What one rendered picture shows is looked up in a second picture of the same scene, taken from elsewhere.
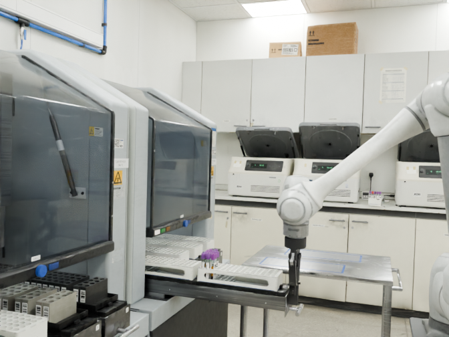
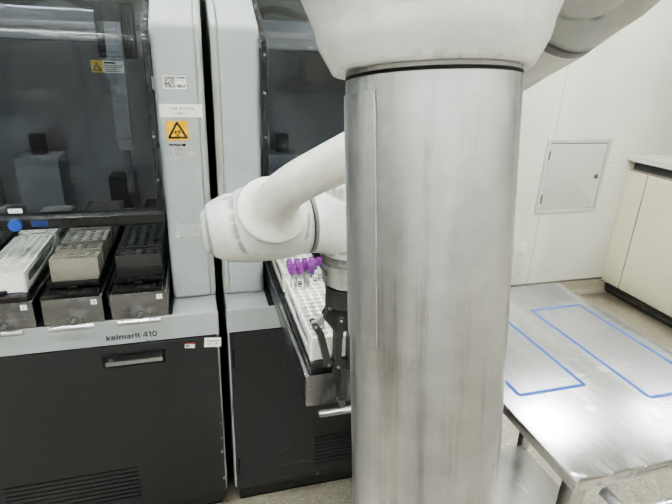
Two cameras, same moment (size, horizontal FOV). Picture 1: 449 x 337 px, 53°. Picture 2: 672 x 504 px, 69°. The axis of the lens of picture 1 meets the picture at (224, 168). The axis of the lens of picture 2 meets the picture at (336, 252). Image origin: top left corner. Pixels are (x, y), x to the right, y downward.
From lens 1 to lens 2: 1.39 m
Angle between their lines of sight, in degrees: 57
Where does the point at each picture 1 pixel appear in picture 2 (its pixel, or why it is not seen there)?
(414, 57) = not seen: outside the picture
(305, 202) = (213, 222)
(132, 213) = (221, 181)
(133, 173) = (218, 126)
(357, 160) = (340, 146)
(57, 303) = (61, 263)
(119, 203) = (185, 165)
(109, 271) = (173, 246)
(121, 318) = (146, 303)
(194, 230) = not seen: hidden behind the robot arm
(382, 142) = not seen: hidden behind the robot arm
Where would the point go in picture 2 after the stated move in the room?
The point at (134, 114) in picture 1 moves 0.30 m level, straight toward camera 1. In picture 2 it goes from (213, 37) to (79, 27)
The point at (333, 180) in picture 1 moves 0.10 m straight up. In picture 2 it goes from (271, 187) to (270, 105)
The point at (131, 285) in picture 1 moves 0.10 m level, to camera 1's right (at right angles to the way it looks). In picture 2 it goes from (228, 271) to (244, 284)
